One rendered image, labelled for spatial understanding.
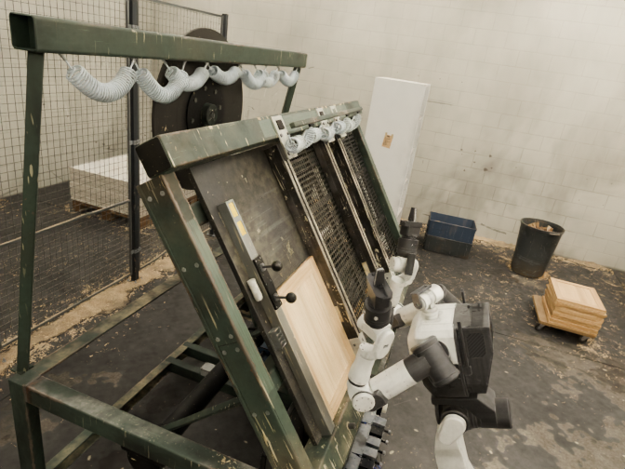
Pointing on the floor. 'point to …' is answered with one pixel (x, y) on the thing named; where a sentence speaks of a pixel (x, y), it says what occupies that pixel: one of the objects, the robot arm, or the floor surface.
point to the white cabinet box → (395, 133)
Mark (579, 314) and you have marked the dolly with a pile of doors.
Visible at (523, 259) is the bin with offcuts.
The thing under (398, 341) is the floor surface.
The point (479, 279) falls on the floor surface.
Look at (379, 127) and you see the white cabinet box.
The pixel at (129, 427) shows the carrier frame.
